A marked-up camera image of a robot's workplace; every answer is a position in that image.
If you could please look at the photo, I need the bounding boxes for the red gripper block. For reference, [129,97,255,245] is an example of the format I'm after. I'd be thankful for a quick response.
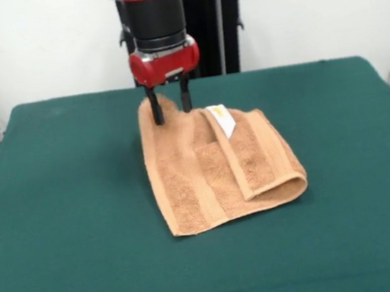
[125,33,210,130]

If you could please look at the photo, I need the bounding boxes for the orange-brown terry towel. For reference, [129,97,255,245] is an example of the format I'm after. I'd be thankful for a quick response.
[135,79,314,242]

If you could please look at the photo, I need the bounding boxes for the dark green table cloth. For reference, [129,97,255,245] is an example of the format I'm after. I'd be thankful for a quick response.
[0,50,390,292]

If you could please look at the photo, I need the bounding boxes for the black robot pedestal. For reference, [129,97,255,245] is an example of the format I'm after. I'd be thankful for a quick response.
[101,0,268,91]

